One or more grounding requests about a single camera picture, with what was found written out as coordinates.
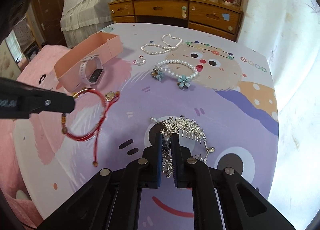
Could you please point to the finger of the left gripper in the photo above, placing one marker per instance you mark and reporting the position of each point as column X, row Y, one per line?
column 47, row 103

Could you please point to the pink plastic tray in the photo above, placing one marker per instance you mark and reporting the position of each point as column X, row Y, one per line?
column 107, row 45

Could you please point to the white floral curtain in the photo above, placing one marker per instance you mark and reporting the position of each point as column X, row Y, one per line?
column 287, row 33

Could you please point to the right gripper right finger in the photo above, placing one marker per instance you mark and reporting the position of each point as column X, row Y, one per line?
column 194, row 174

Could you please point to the pink smart watch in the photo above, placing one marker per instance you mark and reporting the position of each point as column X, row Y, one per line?
column 91, row 69

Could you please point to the wooden desk with drawers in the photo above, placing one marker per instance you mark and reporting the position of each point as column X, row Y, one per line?
column 211, row 16

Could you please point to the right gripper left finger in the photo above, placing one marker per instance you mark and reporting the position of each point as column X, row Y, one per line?
column 144, row 172

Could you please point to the silver leaf hair comb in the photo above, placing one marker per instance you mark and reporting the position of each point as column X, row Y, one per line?
column 185, row 127

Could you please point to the cartoon print table mat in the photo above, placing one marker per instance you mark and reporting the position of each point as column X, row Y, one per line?
column 162, row 72

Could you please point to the white lace covered bed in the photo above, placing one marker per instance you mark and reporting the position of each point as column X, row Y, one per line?
column 82, row 18

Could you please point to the brown wooden door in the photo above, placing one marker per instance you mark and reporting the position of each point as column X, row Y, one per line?
column 48, row 14

